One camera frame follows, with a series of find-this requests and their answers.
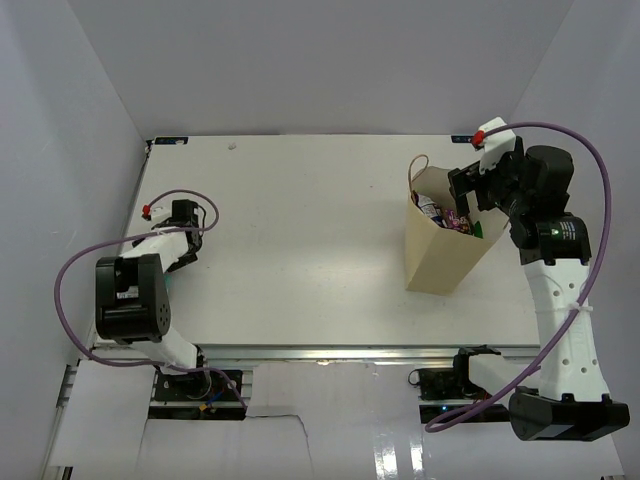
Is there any green Fox's candy bag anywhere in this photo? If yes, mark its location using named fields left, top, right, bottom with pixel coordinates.
left=474, top=221, right=484, bottom=239

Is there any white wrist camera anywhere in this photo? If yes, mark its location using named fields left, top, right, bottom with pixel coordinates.
left=471, top=117, right=516, bottom=175
left=141, top=205, right=171, bottom=224

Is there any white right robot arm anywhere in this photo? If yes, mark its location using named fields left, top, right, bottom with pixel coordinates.
left=448, top=145, right=630, bottom=442

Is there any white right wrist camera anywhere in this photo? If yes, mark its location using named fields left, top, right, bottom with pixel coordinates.
left=471, top=117, right=516, bottom=175

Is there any left black XDOF label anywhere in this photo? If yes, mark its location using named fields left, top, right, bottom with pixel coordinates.
left=153, top=136, right=189, bottom=145

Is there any right black XDOF label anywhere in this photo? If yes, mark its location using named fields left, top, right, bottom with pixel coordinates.
left=450, top=135, right=473, bottom=144

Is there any dark blue purple snack bag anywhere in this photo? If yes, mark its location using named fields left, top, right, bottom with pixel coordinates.
left=411, top=191, right=445, bottom=227

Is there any brown paper bag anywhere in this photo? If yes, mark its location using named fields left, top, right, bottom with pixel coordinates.
left=404, top=154, right=508, bottom=295

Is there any black xdof label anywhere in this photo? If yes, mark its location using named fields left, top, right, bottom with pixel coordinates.
left=153, top=136, right=189, bottom=145
left=450, top=135, right=473, bottom=144

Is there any small purple candy packet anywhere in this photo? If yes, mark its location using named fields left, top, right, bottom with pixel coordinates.
left=442, top=209, right=474, bottom=235

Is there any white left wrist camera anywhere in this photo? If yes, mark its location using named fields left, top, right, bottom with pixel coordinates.
left=141, top=205, right=171, bottom=224

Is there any teal white snack packet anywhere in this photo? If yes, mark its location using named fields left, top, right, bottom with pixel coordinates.
left=163, top=272, right=172, bottom=291

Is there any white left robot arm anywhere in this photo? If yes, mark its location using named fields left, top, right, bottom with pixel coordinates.
left=95, top=199, right=212, bottom=399

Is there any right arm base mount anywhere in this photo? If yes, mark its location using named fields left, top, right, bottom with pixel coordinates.
left=407, top=368, right=489, bottom=424

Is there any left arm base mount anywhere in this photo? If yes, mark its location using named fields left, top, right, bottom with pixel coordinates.
left=151, top=369, right=244, bottom=413

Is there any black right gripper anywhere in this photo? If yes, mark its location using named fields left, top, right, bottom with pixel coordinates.
left=448, top=144, right=531, bottom=219

